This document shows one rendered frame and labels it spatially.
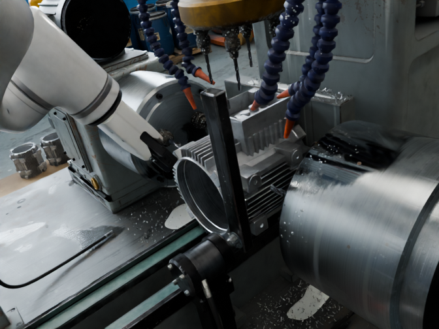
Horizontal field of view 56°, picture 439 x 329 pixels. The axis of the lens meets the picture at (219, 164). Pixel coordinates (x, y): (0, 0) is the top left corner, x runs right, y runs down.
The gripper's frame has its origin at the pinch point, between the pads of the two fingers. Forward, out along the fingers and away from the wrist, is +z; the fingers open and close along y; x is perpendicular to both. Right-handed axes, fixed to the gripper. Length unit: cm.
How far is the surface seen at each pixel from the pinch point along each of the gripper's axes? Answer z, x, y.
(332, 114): 8.0, 21.4, 19.3
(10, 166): 96, -51, -314
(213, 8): -16.3, 19.5, 10.6
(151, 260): 10.4, -16.0, 1.5
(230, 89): 7.8, 21.5, -7.1
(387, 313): 4.7, -2.6, 43.4
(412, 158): -1.3, 12.9, 39.7
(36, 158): 78, -28, -235
